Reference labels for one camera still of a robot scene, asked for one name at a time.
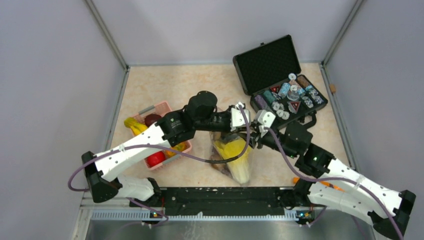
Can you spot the dark red plum toy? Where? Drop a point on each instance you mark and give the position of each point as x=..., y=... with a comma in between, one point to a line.
x=151, y=119

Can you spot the purple poker chip stack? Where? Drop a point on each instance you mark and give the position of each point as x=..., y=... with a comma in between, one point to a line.
x=261, y=103

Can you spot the yellow banana bunch toy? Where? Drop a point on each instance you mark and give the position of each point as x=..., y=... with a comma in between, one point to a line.
x=136, y=127

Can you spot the green poker chip stack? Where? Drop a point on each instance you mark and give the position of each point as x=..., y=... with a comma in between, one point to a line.
x=269, y=97

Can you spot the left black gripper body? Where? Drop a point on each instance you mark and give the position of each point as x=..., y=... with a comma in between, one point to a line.
x=219, y=124

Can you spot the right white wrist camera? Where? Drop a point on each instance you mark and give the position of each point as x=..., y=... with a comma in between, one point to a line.
x=264, y=120

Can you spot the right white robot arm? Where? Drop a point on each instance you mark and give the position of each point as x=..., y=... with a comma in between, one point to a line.
x=325, y=180

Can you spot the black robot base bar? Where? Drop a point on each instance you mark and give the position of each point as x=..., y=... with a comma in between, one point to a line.
x=225, y=201

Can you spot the red apple toy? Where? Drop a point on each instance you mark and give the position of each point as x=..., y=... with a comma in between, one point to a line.
x=155, y=159

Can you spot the orange spiky fruit toy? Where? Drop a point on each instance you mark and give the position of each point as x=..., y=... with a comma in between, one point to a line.
x=179, y=147

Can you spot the pink plastic food basket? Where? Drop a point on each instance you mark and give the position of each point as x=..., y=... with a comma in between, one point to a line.
x=160, y=108

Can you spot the clear zip top bag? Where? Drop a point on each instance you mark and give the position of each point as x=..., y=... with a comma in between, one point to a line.
x=230, y=156

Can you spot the light blue poker chip stack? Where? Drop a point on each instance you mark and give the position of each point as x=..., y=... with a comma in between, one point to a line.
x=284, y=89

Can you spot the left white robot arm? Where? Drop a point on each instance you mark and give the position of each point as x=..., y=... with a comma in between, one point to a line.
x=104, y=171

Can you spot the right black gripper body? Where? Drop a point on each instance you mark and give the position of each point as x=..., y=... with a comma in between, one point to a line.
x=268, y=140

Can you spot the black poker chip case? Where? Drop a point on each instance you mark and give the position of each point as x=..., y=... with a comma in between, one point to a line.
x=267, y=67

